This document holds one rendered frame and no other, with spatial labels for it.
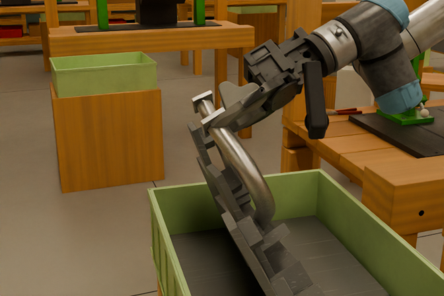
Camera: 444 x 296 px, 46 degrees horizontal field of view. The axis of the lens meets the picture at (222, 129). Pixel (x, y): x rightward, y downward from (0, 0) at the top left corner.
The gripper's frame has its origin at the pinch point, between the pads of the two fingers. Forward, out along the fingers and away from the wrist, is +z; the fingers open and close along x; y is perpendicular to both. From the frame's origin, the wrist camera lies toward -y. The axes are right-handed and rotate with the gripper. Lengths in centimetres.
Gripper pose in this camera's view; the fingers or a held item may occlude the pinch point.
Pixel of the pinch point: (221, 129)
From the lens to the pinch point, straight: 79.8
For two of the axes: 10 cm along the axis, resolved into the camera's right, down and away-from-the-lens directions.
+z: -8.4, 5.2, -1.6
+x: -0.5, -3.7, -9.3
